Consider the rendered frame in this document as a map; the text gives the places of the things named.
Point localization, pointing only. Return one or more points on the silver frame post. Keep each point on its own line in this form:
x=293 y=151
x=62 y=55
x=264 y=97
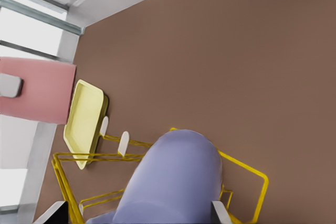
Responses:
x=39 y=16
x=31 y=50

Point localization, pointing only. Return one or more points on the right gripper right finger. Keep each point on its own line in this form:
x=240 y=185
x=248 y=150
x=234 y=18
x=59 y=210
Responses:
x=220 y=212

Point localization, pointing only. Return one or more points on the lavender purple cup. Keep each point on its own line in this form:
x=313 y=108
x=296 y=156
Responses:
x=173 y=176

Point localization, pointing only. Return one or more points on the pale finger of the left gripper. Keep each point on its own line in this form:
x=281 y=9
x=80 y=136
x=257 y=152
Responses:
x=10 y=85

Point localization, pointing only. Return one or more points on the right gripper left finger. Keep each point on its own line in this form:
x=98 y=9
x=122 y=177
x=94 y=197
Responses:
x=53 y=213

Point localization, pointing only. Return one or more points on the pale yellow rectangular tray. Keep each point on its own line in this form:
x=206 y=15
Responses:
x=84 y=119

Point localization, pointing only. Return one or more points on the pink plate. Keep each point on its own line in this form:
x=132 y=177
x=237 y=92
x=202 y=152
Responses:
x=47 y=93

